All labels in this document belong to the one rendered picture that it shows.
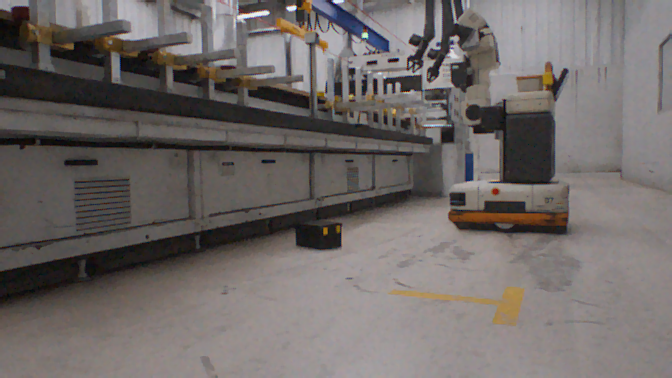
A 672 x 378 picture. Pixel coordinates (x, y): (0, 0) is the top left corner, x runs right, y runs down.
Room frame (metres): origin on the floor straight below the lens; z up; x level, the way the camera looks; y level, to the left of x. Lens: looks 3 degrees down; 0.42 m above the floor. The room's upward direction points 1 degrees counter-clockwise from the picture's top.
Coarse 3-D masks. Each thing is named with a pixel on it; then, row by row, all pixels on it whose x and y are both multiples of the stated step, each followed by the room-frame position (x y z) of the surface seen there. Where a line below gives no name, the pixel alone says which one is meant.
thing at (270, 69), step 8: (272, 64) 2.02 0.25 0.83; (216, 72) 2.13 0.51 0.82; (224, 72) 2.11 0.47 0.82; (232, 72) 2.10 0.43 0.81; (240, 72) 2.08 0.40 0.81; (248, 72) 2.06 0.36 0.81; (256, 72) 2.05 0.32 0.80; (264, 72) 2.03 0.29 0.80; (272, 72) 2.02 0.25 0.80; (192, 80) 2.19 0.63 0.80; (200, 80) 2.19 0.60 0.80
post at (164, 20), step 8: (160, 0) 1.87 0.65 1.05; (168, 0) 1.89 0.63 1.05; (160, 8) 1.87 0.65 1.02; (168, 8) 1.89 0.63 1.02; (160, 16) 1.88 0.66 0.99; (168, 16) 1.89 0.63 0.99; (160, 24) 1.88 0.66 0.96; (168, 24) 1.89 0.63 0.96; (160, 32) 1.88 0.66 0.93; (168, 32) 1.88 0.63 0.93; (160, 48) 1.88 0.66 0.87; (168, 48) 1.88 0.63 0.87; (160, 72) 1.88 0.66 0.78; (168, 72) 1.88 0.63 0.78; (160, 80) 1.88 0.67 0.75; (168, 80) 1.88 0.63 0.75
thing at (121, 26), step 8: (96, 24) 1.37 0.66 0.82; (104, 24) 1.36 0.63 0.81; (112, 24) 1.35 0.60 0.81; (120, 24) 1.34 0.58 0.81; (128, 24) 1.35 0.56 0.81; (56, 32) 1.44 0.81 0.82; (64, 32) 1.43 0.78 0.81; (72, 32) 1.41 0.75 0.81; (80, 32) 1.40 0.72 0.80; (88, 32) 1.39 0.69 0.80; (96, 32) 1.37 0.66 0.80; (104, 32) 1.36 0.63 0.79; (112, 32) 1.36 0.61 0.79; (120, 32) 1.36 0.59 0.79; (128, 32) 1.35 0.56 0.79; (56, 40) 1.44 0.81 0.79; (64, 40) 1.43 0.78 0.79; (72, 40) 1.43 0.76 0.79; (80, 40) 1.43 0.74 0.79; (24, 48) 1.52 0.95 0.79
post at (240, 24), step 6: (240, 24) 2.33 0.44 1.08; (240, 30) 2.33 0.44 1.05; (240, 36) 2.33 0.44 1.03; (240, 42) 2.33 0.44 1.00; (240, 48) 2.33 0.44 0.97; (246, 48) 2.35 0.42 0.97; (240, 54) 2.33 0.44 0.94; (246, 54) 2.35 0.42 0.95; (240, 60) 2.33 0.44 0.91; (246, 60) 2.35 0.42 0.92; (240, 66) 2.33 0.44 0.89; (246, 66) 2.35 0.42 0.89; (240, 90) 2.33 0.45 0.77; (246, 90) 2.34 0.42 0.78; (240, 96) 2.33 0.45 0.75; (246, 96) 2.34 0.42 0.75
